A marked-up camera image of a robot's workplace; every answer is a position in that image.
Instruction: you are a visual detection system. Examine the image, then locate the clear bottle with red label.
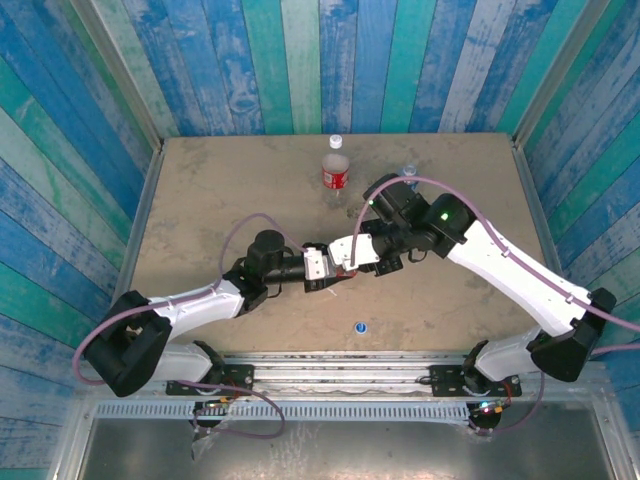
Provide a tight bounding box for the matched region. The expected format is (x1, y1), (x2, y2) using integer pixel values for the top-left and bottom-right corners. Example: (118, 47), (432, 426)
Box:
(321, 134), (352, 206)

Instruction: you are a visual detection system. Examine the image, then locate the shiny steel sheet panel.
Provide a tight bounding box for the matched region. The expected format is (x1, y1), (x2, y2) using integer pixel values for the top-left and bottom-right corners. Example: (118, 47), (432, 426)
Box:
(47, 417), (626, 480)

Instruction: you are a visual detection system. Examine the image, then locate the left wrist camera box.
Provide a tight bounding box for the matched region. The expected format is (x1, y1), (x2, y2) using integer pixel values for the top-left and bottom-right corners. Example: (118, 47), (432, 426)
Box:
(301, 242), (332, 282)

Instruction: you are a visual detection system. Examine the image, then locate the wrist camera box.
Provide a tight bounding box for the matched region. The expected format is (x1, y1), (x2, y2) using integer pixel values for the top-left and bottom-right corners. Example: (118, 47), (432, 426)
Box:
(327, 232), (382, 275)
(301, 242), (332, 282)

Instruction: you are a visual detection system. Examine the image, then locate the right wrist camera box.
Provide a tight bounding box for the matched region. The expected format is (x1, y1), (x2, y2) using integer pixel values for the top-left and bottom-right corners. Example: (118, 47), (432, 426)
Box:
(327, 232), (382, 275)

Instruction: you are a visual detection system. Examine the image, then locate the aluminium front rail frame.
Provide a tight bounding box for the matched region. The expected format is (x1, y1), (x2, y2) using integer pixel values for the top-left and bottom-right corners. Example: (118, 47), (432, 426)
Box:
(74, 349), (609, 401)

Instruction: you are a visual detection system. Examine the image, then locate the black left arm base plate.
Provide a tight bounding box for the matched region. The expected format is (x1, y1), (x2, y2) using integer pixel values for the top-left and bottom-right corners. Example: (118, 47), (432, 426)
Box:
(166, 364), (255, 397)

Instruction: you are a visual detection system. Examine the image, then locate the grey slotted cable duct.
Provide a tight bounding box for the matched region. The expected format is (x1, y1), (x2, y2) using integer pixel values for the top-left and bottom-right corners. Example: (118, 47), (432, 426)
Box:
(94, 401), (472, 422)

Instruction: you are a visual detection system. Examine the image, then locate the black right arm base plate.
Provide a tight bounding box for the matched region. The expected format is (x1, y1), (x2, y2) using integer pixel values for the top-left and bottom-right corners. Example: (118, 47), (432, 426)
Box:
(429, 364), (523, 399)

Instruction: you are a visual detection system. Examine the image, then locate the aluminium table side rail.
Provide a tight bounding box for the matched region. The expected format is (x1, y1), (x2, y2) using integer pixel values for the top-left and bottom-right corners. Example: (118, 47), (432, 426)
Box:
(510, 139), (594, 361)
(94, 144), (165, 359)

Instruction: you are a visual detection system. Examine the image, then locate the aluminium corner post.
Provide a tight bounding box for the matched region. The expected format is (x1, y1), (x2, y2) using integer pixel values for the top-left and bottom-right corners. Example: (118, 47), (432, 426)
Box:
(512, 0), (614, 146)
(69, 0), (165, 151)

